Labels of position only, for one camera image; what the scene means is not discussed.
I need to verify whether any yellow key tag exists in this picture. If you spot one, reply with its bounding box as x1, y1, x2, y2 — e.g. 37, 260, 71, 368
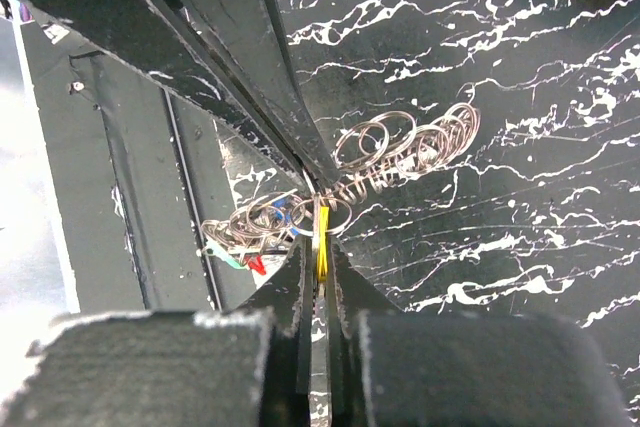
317, 206, 329, 282

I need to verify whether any blue key tag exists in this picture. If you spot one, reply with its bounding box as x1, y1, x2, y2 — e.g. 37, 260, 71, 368
266, 199, 294, 229

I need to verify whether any red key tag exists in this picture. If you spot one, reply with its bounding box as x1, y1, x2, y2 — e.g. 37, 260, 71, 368
248, 256, 266, 276

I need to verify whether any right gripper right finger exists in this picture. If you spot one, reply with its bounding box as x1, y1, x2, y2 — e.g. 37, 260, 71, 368
326, 243, 630, 426

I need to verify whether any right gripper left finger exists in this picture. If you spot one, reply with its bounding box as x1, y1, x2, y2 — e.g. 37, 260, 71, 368
1, 238, 312, 426

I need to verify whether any green key tag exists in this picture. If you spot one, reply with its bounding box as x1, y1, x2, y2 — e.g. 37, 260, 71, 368
199, 243, 247, 270

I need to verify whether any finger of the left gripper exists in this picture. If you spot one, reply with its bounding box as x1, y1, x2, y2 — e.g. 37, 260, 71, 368
21, 0, 307, 190
182, 0, 339, 187

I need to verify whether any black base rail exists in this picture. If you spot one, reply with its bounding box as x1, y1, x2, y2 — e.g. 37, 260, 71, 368
15, 23, 254, 313

